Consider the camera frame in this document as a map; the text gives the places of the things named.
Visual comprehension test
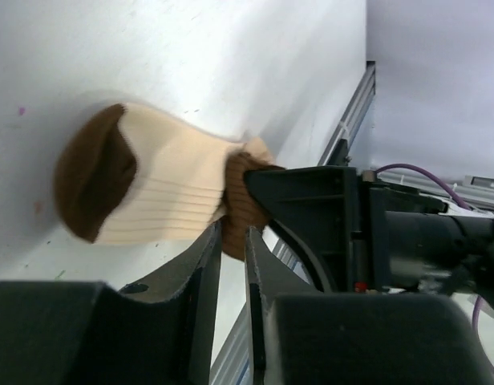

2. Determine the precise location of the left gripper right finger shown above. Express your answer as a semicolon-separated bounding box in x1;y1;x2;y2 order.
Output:
245;229;494;384

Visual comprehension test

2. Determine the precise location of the cream brown striped sock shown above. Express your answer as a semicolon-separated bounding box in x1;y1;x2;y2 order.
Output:
53;103;276;260

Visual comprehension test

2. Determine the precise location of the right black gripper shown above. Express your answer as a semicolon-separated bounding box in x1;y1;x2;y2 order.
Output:
245;166;468;295

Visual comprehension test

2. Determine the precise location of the aluminium frame rail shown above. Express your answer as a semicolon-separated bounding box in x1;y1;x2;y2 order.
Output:
211;63;494;384

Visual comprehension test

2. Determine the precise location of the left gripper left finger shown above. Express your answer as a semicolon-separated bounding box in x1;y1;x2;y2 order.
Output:
0;223;221;384

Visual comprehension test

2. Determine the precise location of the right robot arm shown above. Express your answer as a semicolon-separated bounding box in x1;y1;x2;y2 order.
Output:
245;166;494;309

